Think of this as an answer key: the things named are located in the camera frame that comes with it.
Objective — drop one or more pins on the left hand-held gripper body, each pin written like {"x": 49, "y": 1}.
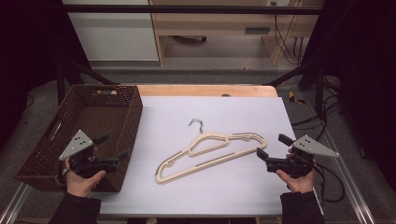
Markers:
{"x": 76, "y": 144}

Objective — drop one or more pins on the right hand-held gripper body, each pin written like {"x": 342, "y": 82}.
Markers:
{"x": 308, "y": 145}

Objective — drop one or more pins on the yellow and black object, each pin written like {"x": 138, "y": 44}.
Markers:
{"x": 294, "y": 99}

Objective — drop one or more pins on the dark curtain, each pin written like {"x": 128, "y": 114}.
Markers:
{"x": 367, "y": 62}
{"x": 28, "y": 46}

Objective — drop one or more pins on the white table mat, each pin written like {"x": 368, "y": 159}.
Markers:
{"x": 236, "y": 193}

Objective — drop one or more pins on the black frame stand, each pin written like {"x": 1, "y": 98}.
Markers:
{"x": 319, "y": 90}
{"x": 60, "y": 81}

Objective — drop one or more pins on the brown woven basket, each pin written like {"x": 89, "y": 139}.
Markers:
{"x": 90, "y": 115}

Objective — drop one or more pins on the white cabinet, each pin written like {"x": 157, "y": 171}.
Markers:
{"x": 115, "y": 34}

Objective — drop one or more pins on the black horizontal frame bar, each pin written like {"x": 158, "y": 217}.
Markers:
{"x": 186, "y": 9}

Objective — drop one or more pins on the light wooden desk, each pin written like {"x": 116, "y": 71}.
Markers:
{"x": 214, "y": 23}

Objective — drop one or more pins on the person's left hand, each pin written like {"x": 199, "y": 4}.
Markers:
{"x": 79, "y": 185}

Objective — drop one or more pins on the person's right hand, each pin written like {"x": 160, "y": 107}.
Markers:
{"x": 300, "y": 185}

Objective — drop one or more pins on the aluminium rail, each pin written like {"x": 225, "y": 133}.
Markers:
{"x": 351, "y": 193}
{"x": 12, "y": 205}

